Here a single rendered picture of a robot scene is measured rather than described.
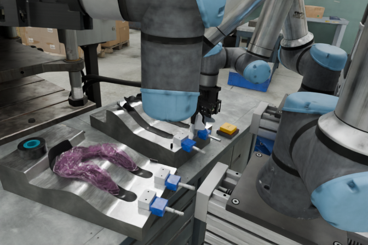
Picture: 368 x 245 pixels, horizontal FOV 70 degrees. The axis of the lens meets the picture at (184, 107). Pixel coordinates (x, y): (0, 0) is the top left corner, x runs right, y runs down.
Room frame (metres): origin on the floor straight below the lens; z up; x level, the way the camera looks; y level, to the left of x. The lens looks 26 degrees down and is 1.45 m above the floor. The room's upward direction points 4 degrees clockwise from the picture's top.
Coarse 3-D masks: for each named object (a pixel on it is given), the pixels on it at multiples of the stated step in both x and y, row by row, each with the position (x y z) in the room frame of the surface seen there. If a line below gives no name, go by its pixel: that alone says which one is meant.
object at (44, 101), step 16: (16, 80) 1.58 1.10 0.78; (32, 80) 1.60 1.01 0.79; (0, 96) 1.33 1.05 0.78; (16, 96) 1.34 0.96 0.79; (32, 96) 1.36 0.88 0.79; (48, 96) 1.37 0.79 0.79; (64, 96) 1.39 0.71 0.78; (0, 112) 1.15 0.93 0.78; (16, 112) 1.16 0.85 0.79; (32, 112) 1.19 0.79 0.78; (48, 112) 1.18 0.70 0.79; (64, 112) 1.19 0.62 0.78; (80, 112) 1.24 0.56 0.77; (0, 128) 1.00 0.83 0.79; (16, 128) 1.01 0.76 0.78; (32, 128) 1.03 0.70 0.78; (0, 144) 0.92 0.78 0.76
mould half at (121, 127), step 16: (96, 112) 1.08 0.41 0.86; (112, 112) 0.95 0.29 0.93; (144, 112) 1.01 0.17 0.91; (96, 128) 1.02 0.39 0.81; (112, 128) 0.96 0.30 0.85; (128, 128) 0.90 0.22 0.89; (160, 128) 0.93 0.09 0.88; (176, 128) 0.94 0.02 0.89; (208, 128) 0.95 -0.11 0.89; (128, 144) 0.90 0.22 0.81; (144, 144) 0.85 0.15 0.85; (160, 144) 0.81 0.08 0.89; (176, 144) 0.81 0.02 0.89; (160, 160) 0.80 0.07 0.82; (176, 160) 0.78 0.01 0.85
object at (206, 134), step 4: (192, 132) 0.91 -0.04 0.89; (196, 132) 0.90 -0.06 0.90; (200, 132) 0.89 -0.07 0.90; (204, 132) 0.89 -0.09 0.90; (208, 132) 0.89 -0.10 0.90; (200, 136) 0.89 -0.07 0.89; (204, 136) 0.88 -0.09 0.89; (208, 136) 0.89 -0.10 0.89; (212, 136) 0.88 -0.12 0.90; (216, 140) 0.86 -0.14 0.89; (220, 140) 0.87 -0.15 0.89
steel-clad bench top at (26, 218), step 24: (240, 96) 1.53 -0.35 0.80; (72, 120) 1.09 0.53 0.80; (216, 120) 1.19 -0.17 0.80; (240, 120) 1.20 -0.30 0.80; (216, 144) 0.97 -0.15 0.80; (192, 168) 0.79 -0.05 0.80; (0, 192) 0.61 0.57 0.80; (0, 216) 0.52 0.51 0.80; (24, 216) 0.53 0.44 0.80; (48, 216) 0.53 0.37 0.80; (72, 216) 0.54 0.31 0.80; (0, 240) 0.45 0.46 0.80; (24, 240) 0.45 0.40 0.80; (48, 240) 0.46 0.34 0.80; (72, 240) 0.46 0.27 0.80; (96, 240) 0.47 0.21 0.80; (120, 240) 0.47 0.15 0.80
